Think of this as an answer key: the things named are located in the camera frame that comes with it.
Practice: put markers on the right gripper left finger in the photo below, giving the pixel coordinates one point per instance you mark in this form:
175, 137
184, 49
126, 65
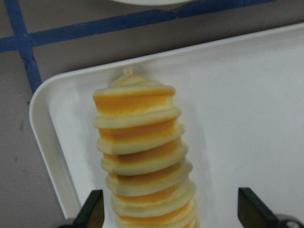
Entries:
91, 214

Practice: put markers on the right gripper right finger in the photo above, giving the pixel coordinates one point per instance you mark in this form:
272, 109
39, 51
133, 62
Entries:
253, 213

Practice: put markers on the white round plate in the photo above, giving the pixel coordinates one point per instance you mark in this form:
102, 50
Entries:
152, 2

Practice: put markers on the white rectangular tray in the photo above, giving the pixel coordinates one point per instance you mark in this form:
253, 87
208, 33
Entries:
242, 102

